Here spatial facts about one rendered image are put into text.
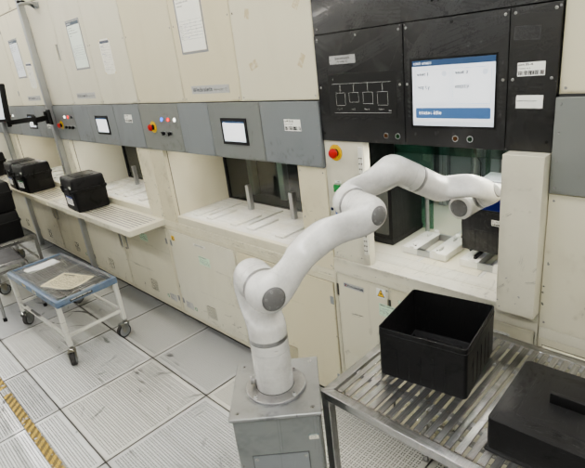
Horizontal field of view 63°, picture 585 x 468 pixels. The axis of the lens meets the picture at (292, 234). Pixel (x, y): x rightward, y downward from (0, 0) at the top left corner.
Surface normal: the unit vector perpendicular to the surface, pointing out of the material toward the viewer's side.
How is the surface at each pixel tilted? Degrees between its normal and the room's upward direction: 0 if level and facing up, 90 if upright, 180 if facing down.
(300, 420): 90
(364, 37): 90
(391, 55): 90
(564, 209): 90
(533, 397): 0
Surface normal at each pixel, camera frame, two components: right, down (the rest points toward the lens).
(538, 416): -0.11, -0.93
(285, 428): 0.00, 0.36
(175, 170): 0.70, 0.18
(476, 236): -0.70, 0.39
